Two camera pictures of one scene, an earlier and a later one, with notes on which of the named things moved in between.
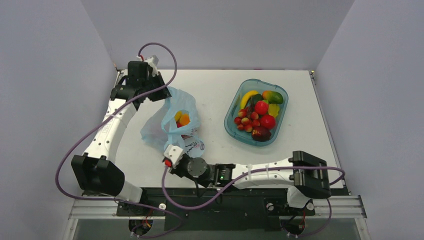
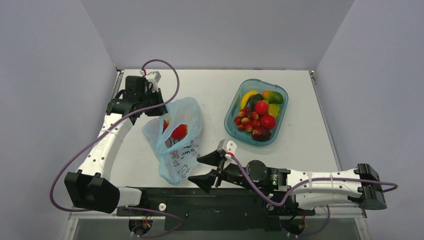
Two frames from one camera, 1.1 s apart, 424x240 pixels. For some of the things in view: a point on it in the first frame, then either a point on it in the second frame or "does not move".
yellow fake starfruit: x=273 y=109 does not move
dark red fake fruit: x=261 y=134 does not move
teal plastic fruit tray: x=255 y=111 does not move
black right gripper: x=182 y=162 → x=220 y=168
